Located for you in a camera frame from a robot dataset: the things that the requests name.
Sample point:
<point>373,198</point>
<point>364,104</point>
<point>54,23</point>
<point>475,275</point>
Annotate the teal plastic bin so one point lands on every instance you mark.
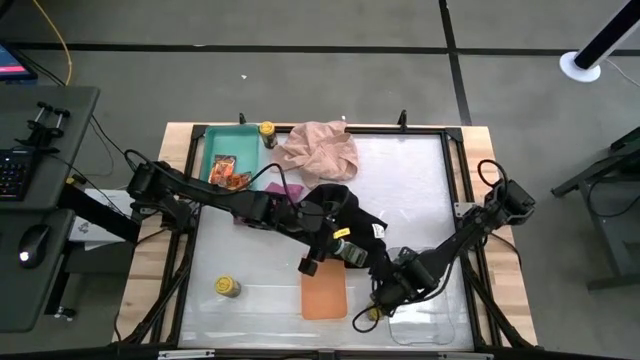
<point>235,145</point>

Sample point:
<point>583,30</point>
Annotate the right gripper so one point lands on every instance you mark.
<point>400,290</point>

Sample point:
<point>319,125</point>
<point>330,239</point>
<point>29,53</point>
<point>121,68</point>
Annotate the dark label glass spice jar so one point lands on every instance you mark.
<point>354,255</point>

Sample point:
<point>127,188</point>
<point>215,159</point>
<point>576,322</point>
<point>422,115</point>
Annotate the black side table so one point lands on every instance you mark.
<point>600,187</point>

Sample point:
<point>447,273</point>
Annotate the magenta cloth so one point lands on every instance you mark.
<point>285,190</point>

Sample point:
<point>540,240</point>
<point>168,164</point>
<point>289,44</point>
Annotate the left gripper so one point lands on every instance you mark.
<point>320,230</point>

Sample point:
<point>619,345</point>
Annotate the orange flat board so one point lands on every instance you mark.
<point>324,295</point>

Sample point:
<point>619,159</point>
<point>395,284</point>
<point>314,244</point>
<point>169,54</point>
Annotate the yellow lid spice jar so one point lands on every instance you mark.
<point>374,314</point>
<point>267,131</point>
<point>226,286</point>

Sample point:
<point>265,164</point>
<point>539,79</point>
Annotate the clear plastic bin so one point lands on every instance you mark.
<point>425,325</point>

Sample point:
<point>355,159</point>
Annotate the black aluminium rig frame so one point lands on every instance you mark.
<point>450,170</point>

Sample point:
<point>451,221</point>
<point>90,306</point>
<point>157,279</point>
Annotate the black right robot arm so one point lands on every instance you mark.
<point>460,235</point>

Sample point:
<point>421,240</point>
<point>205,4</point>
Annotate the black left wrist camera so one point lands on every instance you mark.
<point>309,266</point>

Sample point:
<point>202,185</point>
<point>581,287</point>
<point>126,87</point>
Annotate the black clamp holder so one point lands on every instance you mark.
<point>42,130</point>

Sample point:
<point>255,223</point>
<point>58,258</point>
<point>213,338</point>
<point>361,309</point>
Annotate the computer monitor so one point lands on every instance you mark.
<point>12,65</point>

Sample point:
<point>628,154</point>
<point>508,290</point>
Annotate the pink cloth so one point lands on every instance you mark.
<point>320,150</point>

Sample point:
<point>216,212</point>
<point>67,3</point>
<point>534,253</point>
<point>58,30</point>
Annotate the black computer mouse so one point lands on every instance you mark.
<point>32,245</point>

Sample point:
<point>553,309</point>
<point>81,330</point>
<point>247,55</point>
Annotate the black cloth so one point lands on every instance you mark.
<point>360,220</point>

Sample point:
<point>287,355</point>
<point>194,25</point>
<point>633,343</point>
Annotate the yellow tag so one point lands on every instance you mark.
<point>341,233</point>

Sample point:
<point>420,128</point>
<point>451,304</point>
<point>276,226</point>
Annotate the white paper sheet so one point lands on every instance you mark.
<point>90,227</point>

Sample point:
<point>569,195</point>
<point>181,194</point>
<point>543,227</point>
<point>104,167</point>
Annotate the orange spice packet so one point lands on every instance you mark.
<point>221,167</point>
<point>238,181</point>

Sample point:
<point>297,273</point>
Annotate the grey desk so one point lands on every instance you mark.
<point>50,105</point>

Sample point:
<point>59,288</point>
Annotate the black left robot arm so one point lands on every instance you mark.
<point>225,197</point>

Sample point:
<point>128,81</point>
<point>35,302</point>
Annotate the black frame clamp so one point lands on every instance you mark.
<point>242,119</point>
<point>402,119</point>

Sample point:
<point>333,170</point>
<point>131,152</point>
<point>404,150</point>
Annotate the black keyboard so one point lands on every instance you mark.
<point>15,172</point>

